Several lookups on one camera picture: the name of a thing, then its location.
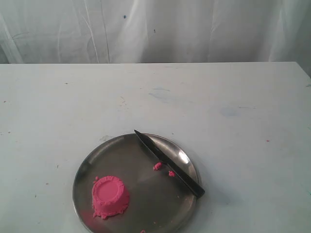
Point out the black serrated knife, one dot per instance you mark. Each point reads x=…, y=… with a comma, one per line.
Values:
x=193, y=186

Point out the pink putty mound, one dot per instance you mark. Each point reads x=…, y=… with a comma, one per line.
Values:
x=110, y=197

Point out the pink crumb left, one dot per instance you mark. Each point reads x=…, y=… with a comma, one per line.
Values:
x=157, y=166

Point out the round steel plate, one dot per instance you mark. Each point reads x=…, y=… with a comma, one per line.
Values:
x=158, y=203

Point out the white backdrop curtain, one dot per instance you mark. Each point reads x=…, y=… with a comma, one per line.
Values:
x=169, y=31

